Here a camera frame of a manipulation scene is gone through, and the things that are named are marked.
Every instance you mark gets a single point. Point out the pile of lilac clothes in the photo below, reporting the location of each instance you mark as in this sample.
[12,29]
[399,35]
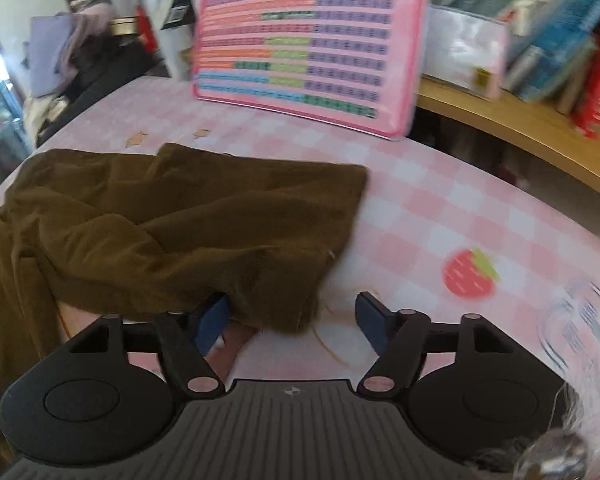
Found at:
[60,50]

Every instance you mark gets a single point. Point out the row of books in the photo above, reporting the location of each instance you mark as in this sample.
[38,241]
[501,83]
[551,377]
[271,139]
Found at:
[545,35]

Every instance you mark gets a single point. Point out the white translucent pouch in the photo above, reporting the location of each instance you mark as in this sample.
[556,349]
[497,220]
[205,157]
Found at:
[460,50]

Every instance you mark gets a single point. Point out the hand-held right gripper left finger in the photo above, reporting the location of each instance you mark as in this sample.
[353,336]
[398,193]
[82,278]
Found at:
[214,321]

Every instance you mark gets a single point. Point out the white fuzzy sleeved right forearm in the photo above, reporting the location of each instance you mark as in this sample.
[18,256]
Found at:
[595,425]

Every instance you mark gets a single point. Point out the white metal shelf frame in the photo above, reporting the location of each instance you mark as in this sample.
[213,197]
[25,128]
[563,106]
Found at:
[165,10]

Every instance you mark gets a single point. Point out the round metal tin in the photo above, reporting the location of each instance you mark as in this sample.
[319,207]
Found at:
[125,26]

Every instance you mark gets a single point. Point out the silver metal ball charm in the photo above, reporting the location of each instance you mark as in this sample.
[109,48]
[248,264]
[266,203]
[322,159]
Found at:
[555,455]

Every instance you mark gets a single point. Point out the dark cloth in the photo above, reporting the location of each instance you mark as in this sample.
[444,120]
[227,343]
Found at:
[105,75]

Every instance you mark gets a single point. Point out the wooden bookshelf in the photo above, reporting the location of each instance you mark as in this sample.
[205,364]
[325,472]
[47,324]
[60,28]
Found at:
[530,130]

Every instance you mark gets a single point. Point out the pink checkered table mat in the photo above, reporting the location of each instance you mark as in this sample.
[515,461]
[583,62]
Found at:
[430,200]

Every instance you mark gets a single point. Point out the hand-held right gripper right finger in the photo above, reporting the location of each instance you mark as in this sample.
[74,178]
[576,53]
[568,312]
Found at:
[372,322]

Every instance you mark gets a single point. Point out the clear printed plastic bag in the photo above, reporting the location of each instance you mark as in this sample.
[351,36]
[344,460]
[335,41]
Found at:
[585,330]

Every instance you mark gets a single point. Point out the black and white box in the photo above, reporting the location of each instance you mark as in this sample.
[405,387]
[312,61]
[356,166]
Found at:
[177,7]

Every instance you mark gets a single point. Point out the pink toy learning tablet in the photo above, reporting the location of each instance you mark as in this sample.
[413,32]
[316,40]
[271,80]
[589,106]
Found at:
[320,35]

